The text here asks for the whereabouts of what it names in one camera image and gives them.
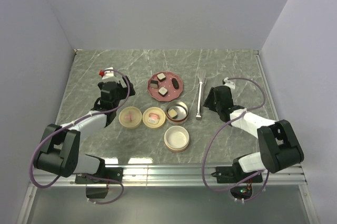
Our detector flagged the metal tongs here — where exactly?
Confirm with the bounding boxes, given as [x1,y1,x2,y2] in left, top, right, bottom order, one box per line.
[196,70,206,120]

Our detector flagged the sushi piece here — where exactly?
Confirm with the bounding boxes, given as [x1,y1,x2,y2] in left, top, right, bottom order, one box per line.
[149,80,158,89]
[156,73,166,82]
[158,87,168,96]
[168,109,178,119]

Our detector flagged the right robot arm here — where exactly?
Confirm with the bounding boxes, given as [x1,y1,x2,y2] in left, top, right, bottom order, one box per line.
[203,85,304,182]

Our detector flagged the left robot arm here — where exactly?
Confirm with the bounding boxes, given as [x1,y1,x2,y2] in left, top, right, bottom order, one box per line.
[30,74,135,177]

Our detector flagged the steel lunch box tier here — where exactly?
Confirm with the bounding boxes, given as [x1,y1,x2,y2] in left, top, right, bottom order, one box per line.
[165,100,189,125]

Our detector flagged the cream lunch box tier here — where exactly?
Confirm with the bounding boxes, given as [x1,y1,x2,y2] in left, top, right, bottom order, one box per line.
[164,125,190,152]

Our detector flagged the cream lid with pink knob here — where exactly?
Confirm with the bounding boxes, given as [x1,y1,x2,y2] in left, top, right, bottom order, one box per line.
[118,106,142,129]

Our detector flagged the black spiky sea cucumber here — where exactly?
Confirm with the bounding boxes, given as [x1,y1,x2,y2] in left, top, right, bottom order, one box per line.
[172,78,180,90]

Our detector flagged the cream lid with barcode label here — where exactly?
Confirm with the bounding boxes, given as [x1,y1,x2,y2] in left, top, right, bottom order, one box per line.
[142,107,166,129]

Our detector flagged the pink dotted plate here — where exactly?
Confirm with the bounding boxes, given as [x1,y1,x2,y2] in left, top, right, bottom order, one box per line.
[147,71,183,102]

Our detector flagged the sushi piece front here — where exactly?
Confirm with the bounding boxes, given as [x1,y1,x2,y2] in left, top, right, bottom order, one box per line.
[158,87,168,96]

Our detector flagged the sushi piece back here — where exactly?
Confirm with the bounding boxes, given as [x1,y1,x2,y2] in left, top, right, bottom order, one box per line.
[156,73,166,82]

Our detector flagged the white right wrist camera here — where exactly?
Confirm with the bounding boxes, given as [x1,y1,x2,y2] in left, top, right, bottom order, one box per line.
[222,77,236,90]

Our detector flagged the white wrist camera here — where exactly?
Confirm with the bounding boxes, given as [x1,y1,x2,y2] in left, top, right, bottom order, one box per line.
[222,77,236,90]
[99,67,118,82]

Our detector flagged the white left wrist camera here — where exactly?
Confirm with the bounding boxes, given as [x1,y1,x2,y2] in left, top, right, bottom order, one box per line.
[99,67,118,82]

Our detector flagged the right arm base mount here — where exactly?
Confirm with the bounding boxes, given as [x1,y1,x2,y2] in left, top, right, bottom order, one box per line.
[211,165,254,184]

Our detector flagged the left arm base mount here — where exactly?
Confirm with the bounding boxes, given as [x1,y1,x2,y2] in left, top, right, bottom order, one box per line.
[75,167,124,184]

